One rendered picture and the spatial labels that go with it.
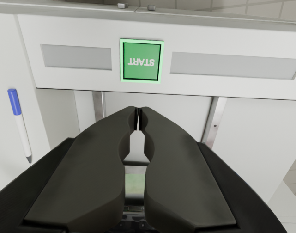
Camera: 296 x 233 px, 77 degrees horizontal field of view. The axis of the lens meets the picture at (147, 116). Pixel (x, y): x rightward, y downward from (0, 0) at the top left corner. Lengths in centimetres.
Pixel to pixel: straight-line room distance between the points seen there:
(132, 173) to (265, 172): 41
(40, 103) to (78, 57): 10
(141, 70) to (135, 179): 33
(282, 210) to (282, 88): 67
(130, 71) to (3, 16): 16
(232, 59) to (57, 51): 23
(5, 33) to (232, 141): 52
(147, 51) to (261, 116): 37
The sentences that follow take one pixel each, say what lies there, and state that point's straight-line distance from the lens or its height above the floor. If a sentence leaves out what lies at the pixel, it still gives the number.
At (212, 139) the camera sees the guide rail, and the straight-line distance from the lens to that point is 49.
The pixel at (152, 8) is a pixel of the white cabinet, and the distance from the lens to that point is 59.
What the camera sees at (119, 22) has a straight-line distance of 26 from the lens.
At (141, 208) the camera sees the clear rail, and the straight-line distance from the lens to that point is 58.
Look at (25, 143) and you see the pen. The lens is 36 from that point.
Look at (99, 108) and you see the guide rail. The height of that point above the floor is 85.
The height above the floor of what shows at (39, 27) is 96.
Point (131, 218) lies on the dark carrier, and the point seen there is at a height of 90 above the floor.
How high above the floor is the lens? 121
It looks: 59 degrees down
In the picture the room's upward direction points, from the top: 178 degrees clockwise
